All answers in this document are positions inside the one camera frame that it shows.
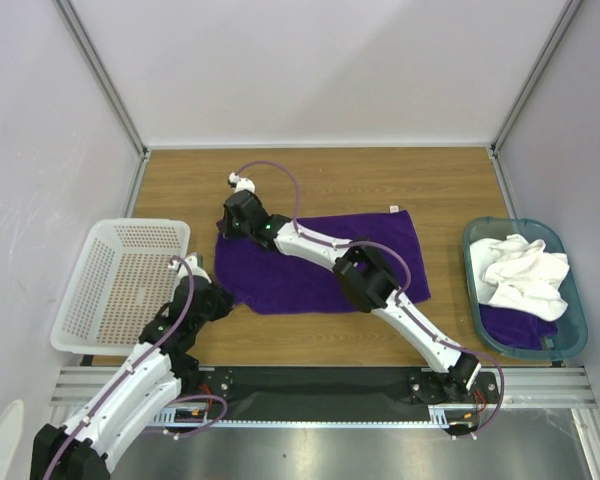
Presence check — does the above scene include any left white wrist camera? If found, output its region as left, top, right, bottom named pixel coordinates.
left=169, top=253, right=210, bottom=280

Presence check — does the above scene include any white perforated plastic basket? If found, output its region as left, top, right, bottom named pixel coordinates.
left=50, top=218, right=190, bottom=357

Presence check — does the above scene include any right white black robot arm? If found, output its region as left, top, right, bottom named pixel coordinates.
left=220, top=190, right=482, bottom=402

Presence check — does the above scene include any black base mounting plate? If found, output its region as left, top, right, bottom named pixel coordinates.
left=200, top=366, right=499, bottom=422

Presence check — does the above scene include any white towel in tub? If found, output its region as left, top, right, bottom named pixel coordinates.
left=469, top=234, right=570, bottom=322

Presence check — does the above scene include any left aluminium corner post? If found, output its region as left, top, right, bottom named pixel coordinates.
left=52, top=0, right=149, bottom=159

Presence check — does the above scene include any teal translucent plastic tub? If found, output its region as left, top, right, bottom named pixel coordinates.
left=463, top=217, right=588, bottom=363

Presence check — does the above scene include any aluminium corner post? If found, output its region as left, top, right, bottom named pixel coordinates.
left=490, top=0, right=585, bottom=156
left=52, top=0, right=149, bottom=159

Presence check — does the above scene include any purple towel in tub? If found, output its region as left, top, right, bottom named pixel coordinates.
left=479, top=304, right=558, bottom=350

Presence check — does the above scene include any right aluminium corner post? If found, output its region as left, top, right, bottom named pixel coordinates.
left=490, top=0, right=585, bottom=156

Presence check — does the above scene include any aluminium frame rail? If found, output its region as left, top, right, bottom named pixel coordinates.
left=49, top=366, right=597, bottom=409

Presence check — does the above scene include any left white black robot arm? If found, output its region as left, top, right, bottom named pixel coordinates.
left=30, top=267, right=233, bottom=479

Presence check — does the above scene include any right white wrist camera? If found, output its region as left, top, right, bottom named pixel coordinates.
left=227, top=172, right=256, bottom=194

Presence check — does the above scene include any purple towel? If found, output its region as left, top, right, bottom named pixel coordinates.
left=214, top=210, right=431, bottom=315
left=479, top=304, right=558, bottom=350

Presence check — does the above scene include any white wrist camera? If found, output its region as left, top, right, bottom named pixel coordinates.
left=169, top=253, right=210, bottom=280
left=227, top=172, right=256, bottom=194

